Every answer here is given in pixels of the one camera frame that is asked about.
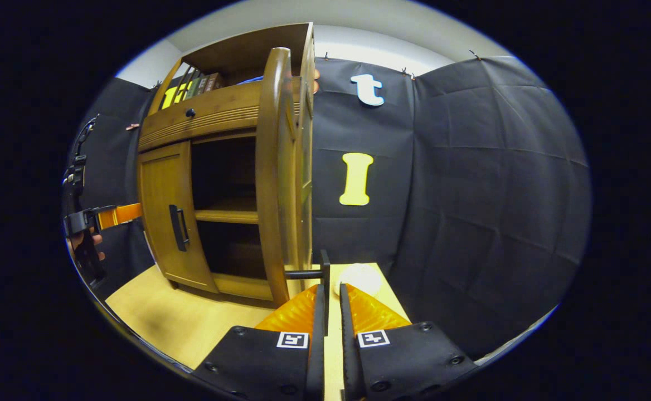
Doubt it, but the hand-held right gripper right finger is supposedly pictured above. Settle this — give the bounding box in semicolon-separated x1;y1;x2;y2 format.
339;283;478;401

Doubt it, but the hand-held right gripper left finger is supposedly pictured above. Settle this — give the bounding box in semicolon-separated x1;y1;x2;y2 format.
192;284;326;401

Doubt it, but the wooden cabinet door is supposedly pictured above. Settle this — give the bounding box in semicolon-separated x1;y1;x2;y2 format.
138;139;220;294
255;47;315;308

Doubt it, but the black door handle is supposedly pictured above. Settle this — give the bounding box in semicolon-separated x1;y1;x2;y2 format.
285;249;332;338
169;204;191;252

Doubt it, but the wooden shoe cabinet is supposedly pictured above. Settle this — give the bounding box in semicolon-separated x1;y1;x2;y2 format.
136;22;317;310

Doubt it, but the white round pad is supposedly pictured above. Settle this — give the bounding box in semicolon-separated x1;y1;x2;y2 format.
334;263;383;299

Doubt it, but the wooden inner shelf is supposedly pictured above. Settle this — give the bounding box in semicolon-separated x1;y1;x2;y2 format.
195;209;260;225

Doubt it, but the wooden ribbed drawer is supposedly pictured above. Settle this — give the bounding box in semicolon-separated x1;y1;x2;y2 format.
138;81;263;153

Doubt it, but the black backdrop cloth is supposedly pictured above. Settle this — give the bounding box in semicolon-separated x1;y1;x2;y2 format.
66;56;592;360

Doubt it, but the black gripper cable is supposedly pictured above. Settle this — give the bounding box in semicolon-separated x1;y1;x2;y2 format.
76;114;101;160

